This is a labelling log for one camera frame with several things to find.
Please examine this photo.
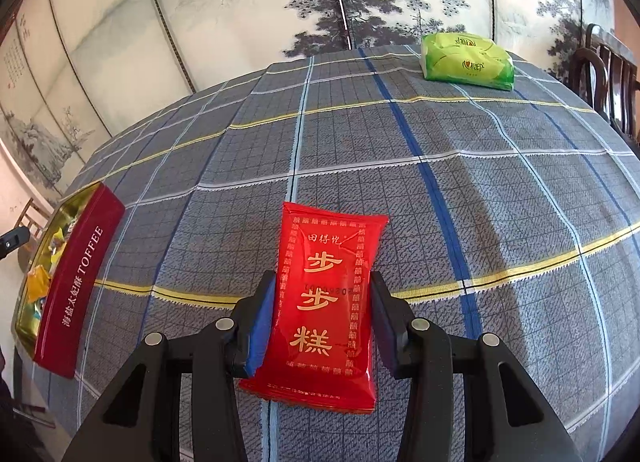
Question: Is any painted folding screen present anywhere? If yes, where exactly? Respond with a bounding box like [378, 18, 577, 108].
[0, 0, 618, 203]

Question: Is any red and gold tin box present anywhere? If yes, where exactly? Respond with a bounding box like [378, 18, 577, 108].
[12, 181, 126, 380]

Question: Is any orange yellow snack packet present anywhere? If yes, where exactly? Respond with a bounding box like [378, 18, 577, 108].
[26, 265, 52, 304]

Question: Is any light wooden chair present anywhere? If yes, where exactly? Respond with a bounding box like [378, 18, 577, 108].
[17, 197, 53, 243]

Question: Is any dark wooden chair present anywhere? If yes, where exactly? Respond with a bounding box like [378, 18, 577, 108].
[570, 22, 640, 143]

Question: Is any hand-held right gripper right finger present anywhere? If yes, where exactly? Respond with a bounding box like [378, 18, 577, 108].
[369, 271, 583, 462]

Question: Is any grey plaid tablecloth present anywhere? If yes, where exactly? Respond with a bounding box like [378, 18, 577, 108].
[15, 45, 640, 462]

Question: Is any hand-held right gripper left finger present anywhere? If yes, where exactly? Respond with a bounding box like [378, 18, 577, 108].
[60, 269, 277, 462]

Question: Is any green tissue pack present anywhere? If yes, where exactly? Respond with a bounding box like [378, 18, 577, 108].
[420, 31, 516, 92]

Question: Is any red snack packet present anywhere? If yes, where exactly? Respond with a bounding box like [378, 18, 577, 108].
[239, 201, 390, 415]

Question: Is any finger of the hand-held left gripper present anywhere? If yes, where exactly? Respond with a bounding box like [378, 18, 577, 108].
[0, 226, 32, 259]

